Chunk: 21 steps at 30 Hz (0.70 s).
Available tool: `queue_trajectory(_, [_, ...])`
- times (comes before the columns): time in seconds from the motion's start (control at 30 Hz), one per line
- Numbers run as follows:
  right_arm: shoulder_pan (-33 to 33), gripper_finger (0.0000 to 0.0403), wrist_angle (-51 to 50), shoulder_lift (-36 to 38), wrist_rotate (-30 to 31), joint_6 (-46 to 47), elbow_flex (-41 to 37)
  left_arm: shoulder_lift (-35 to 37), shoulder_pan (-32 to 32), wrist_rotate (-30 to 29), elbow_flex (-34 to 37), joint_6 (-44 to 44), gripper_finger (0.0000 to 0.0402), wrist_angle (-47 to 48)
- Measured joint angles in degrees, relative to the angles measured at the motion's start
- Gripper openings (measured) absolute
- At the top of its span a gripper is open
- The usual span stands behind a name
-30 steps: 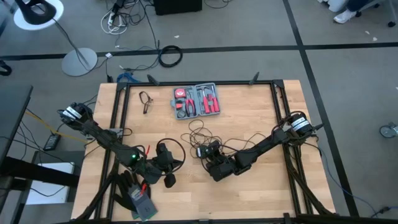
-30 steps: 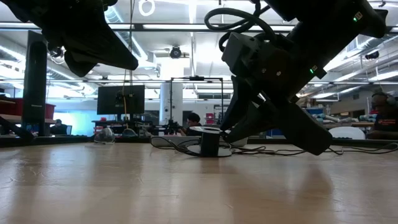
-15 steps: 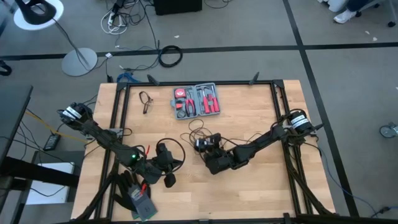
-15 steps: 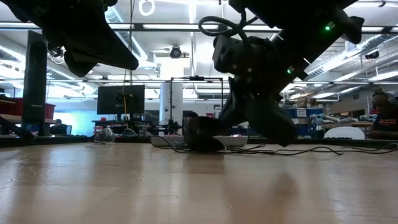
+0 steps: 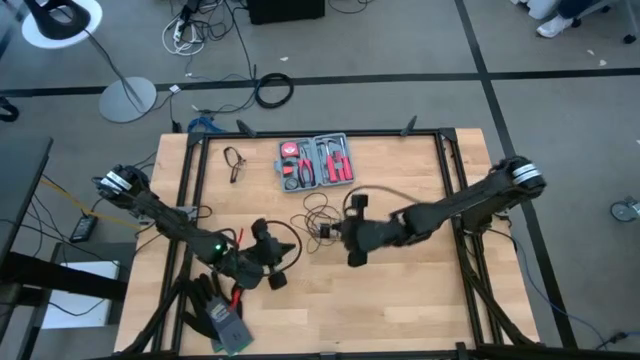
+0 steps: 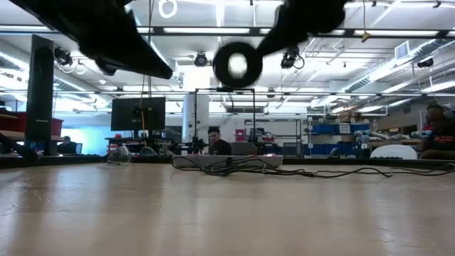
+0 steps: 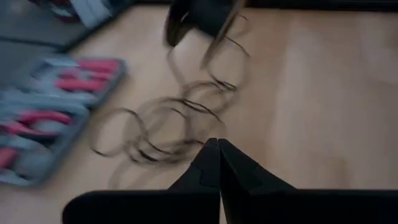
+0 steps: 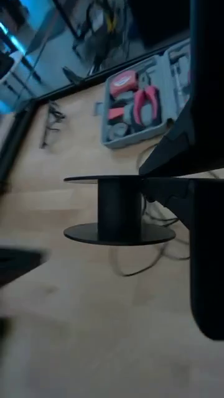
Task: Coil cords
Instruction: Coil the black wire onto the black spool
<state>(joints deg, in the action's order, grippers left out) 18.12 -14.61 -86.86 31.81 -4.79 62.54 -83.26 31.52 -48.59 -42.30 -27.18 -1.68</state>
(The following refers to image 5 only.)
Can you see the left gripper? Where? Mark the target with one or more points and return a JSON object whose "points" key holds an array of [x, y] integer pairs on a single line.
{"points": [[255, 255]]}

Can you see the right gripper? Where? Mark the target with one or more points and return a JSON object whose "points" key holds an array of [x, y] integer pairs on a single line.
{"points": [[370, 235]]}

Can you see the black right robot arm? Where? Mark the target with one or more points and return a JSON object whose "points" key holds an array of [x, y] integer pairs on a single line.
{"points": [[475, 200]]}

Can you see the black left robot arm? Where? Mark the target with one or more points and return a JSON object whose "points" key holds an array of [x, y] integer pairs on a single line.
{"points": [[165, 220]]}

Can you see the grey plastic tool case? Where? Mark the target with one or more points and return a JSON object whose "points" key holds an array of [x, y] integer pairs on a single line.
{"points": [[320, 170]]}

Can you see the small red utility knife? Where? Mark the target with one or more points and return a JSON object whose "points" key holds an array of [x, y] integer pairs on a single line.
{"points": [[288, 170]]}

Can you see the silver metal tool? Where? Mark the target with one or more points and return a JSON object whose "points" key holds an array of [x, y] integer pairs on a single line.
{"points": [[330, 146]]}

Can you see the red tape measure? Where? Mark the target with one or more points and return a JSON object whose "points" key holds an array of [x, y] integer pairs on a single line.
{"points": [[289, 150]]}

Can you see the black work gloves with card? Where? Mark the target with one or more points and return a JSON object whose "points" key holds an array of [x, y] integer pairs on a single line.
{"points": [[205, 305]]}

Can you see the black power adapter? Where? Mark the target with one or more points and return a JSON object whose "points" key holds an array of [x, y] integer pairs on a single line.
{"points": [[84, 227]]}

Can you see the white box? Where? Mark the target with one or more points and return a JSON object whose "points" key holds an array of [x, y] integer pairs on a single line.
{"points": [[80, 300]]}

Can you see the floor stand with grey base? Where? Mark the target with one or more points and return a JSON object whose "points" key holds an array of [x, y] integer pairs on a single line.
{"points": [[127, 100]]}

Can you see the black box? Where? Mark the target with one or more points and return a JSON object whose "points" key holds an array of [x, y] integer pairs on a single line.
{"points": [[285, 10]]}

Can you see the black beam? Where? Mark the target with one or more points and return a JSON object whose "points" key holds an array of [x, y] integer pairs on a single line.
{"points": [[60, 280]]}

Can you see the black desk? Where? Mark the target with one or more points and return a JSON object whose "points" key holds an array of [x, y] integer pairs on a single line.
{"points": [[20, 190]]}

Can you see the grey caster wheel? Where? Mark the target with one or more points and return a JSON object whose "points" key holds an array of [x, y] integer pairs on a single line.
{"points": [[622, 210]]}

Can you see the person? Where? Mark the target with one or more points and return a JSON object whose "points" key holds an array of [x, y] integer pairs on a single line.
{"points": [[555, 26]]}

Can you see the black floor object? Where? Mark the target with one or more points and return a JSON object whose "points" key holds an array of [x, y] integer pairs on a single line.
{"points": [[7, 112]]}

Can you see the black floor plug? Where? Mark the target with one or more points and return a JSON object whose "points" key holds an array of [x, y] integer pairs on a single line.
{"points": [[617, 337]]}

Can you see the office chair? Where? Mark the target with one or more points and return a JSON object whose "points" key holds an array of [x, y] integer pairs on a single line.
{"points": [[631, 36]]}

